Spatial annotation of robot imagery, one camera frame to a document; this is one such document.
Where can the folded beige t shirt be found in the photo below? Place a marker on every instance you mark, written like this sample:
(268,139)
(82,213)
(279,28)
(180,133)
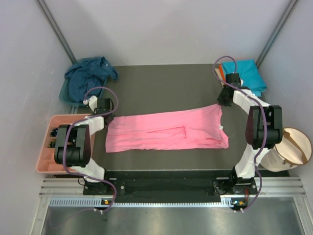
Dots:
(217,71)

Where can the dark patterned item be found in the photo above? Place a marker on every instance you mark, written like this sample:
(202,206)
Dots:
(54,132)
(52,144)

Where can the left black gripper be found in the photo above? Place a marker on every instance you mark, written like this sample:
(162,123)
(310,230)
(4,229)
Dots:
(112,116)

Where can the dark patterned item back left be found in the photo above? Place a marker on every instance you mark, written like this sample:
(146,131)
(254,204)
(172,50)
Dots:
(54,132)

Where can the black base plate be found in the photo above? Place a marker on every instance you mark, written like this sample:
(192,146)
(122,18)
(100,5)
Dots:
(212,182)

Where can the pink t shirt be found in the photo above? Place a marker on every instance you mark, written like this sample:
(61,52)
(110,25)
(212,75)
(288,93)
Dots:
(198,128)

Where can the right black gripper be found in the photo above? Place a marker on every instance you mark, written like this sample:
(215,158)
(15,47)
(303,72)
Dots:
(220,99)

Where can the folded turquoise t shirt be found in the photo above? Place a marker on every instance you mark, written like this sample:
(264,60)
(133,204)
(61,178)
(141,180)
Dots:
(249,73)

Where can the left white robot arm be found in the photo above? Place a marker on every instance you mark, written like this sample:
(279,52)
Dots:
(73,146)

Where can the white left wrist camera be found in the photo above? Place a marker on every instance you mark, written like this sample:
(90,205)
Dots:
(91,102)

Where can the folded orange t shirt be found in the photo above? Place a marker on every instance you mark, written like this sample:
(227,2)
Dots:
(222,72)

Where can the dark patterned item front left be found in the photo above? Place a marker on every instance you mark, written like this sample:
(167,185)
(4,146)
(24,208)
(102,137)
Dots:
(52,144)

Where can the dark blue t shirt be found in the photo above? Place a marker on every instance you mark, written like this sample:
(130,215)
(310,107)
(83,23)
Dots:
(90,78)

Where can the pink compartment tray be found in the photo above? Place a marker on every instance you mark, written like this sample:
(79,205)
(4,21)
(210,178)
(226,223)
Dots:
(46,163)

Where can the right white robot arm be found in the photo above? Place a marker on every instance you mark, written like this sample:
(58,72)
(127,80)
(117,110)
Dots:
(264,127)

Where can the teal plastic basket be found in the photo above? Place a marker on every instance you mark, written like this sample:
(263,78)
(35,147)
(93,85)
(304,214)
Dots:
(64,94)

